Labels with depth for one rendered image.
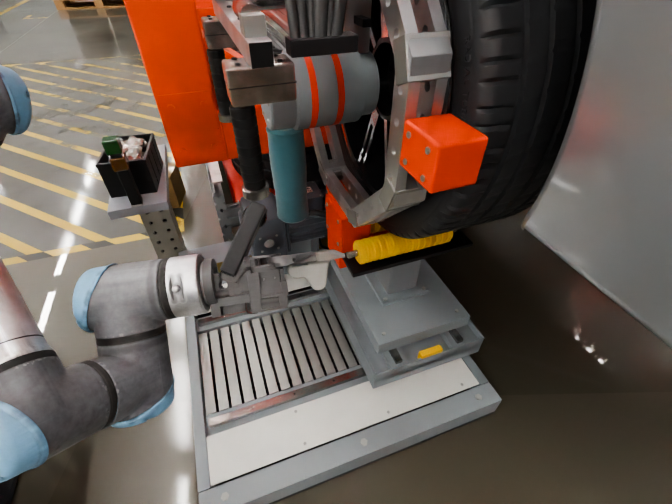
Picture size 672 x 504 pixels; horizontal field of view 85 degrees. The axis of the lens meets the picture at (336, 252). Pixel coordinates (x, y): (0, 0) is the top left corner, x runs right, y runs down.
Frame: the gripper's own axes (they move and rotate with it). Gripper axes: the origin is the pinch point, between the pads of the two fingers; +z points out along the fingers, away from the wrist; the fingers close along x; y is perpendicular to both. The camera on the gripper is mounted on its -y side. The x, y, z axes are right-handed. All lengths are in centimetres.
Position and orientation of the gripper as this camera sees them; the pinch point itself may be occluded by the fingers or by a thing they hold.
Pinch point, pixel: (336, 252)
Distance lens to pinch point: 58.0
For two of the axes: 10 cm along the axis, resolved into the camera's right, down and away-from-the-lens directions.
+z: 9.8, -1.3, 1.5
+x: 1.5, -0.1, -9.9
